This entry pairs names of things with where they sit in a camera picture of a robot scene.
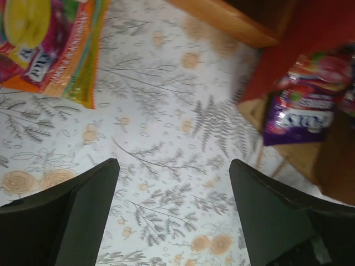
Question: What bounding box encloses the orange wooden tray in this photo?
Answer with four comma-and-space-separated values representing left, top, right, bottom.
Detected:
169, 0, 298, 48

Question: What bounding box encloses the floral table mat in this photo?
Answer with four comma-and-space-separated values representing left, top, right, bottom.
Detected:
1, 1, 261, 265

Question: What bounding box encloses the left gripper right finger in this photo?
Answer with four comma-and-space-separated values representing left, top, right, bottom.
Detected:
229, 159, 354, 265

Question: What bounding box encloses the red paper bag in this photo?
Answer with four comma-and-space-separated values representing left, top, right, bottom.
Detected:
238, 1, 354, 205

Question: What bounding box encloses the yellow candy packet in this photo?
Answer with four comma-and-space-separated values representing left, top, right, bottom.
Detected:
1, 0, 109, 109

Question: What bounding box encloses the purple candy packet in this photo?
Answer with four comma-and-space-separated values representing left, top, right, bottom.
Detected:
263, 44, 354, 146

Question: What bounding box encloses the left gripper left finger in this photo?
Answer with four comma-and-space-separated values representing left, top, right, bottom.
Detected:
1, 158, 120, 265

